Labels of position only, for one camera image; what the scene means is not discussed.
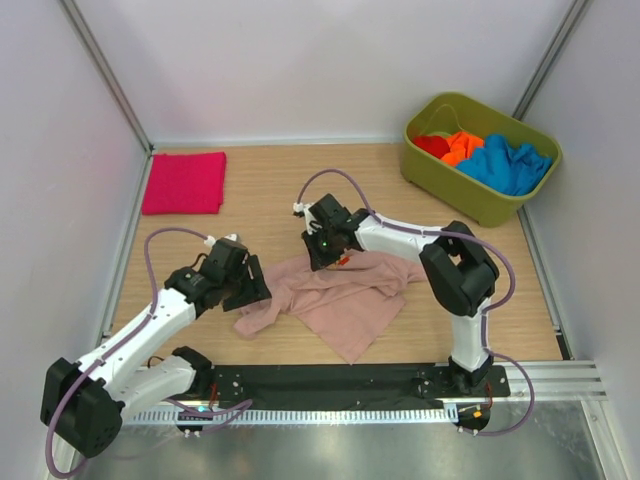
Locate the orange t shirt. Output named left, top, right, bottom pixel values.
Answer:
left=441, top=131, right=485, bottom=167

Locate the olive green plastic bin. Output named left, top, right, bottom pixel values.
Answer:
left=400, top=92, right=562, bottom=227

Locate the red t shirt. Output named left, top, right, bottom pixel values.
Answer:
left=412, top=135, right=450, bottom=159

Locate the blue t shirt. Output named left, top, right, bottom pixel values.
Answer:
left=456, top=134, right=552, bottom=196

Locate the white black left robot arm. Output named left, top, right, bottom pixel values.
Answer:
left=40, top=235, right=271, bottom=458

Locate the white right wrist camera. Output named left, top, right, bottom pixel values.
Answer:
left=292, top=202, right=322, bottom=235

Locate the dusty pink t shirt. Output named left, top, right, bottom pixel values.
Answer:
left=234, top=252, right=426, bottom=364

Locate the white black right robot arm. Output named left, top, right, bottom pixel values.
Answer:
left=293, top=194, right=499, bottom=396

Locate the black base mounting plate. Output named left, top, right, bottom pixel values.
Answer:
left=186, top=363, right=510, bottom=411

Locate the folded magenta t shirt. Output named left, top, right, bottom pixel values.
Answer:
left=141, top=152, right=227, bottom=216

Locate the white slotted cable duct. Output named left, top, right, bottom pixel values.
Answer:
left=124, top=404, right=458, bottom=427

